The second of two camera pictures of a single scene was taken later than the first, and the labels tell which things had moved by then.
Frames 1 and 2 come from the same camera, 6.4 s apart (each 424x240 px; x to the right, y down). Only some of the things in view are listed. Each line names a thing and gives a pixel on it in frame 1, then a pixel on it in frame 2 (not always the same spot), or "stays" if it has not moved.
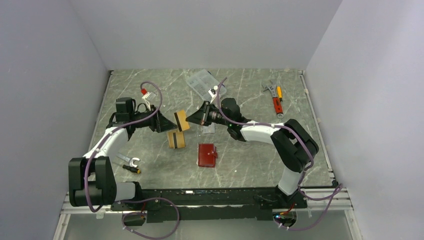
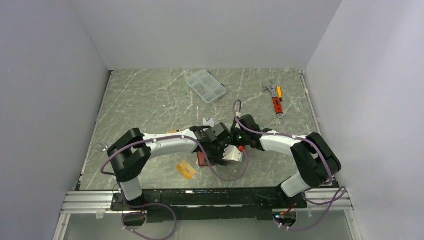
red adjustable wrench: (277, 105) stays
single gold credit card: (180, 116) → (186, 170)
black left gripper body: (151, 122) → (215, 153)
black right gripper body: (215, 115) → (238, 138)
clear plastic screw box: (202, 81) stays
